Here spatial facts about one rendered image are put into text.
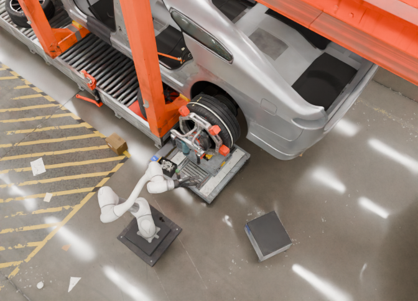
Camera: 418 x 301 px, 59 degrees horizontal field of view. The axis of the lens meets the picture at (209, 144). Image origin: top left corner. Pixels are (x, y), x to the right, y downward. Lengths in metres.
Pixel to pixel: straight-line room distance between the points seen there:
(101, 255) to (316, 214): 2.53
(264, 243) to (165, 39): 2.77
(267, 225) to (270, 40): 2.15
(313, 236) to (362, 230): 0.59
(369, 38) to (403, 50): 0.15
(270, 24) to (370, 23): 3.01
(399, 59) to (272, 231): 2.66
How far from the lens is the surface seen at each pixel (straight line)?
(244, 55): 3.34
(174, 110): 4.23
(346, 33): 1.86
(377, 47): 1.84
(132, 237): 4.04
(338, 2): 1.86
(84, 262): 4.48
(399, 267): 4.78
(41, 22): 5.06
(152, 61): 3.37
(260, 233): 4.05
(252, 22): 4.81
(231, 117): 3.75
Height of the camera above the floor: 4.18
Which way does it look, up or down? 60 degrees down
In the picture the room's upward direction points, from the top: 1 degrees clockwise
